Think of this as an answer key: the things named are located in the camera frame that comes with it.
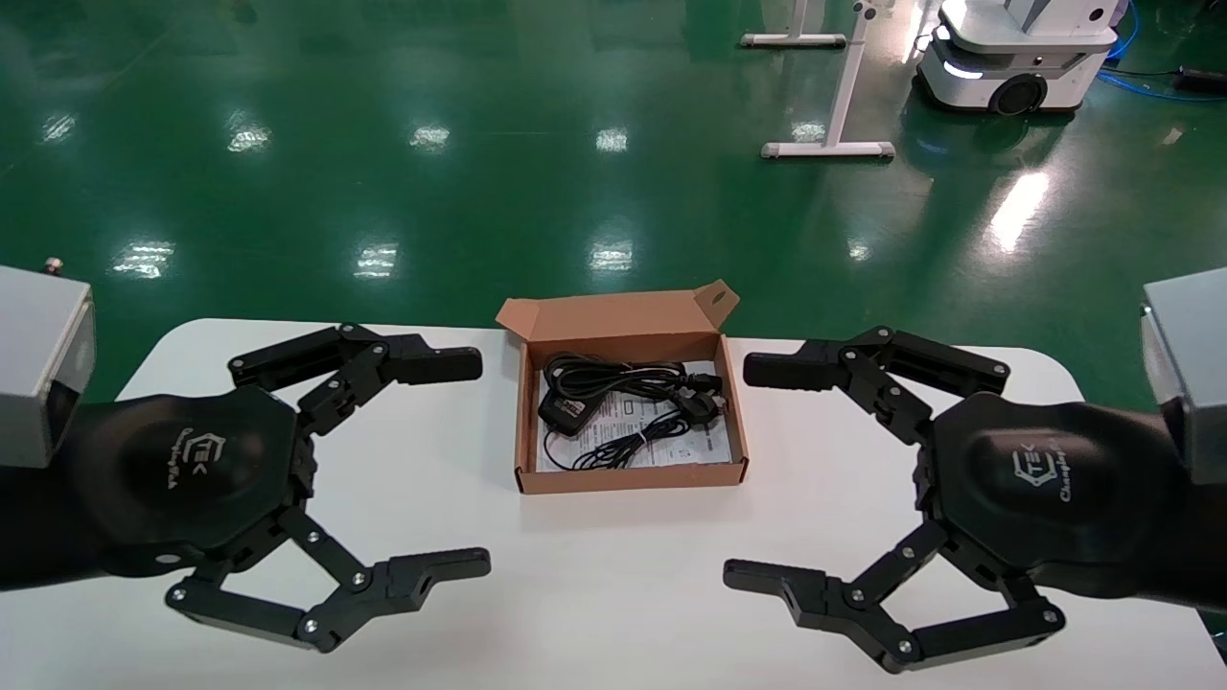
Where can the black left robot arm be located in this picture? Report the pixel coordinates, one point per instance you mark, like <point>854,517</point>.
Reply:
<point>38,527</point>

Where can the brown cardboard box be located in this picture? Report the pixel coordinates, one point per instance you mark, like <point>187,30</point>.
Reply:
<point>623,316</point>

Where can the black power adapter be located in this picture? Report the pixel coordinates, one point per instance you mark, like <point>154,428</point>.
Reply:
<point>1203,79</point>

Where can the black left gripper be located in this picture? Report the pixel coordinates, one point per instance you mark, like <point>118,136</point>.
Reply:
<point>182,470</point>

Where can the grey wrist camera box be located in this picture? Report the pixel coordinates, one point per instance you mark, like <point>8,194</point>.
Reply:
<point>1193,364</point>
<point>38,355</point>

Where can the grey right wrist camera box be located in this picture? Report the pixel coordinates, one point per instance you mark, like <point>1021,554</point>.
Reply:
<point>1193,364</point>

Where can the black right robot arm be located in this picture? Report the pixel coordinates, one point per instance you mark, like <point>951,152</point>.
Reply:
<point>1198,537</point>

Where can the printed white paper sheet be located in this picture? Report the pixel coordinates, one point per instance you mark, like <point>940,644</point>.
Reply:
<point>695,452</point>

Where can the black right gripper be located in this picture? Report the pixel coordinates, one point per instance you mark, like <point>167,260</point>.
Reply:
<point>1045,489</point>

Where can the white table frame foot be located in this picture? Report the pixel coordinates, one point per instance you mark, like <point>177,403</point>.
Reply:
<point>796,39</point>

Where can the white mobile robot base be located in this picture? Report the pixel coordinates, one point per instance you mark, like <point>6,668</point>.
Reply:
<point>1016,48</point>

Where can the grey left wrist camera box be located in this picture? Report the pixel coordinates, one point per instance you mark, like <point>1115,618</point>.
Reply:
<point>38,355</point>

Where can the white table frame with post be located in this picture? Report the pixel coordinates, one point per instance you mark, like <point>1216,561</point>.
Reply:
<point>829,149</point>

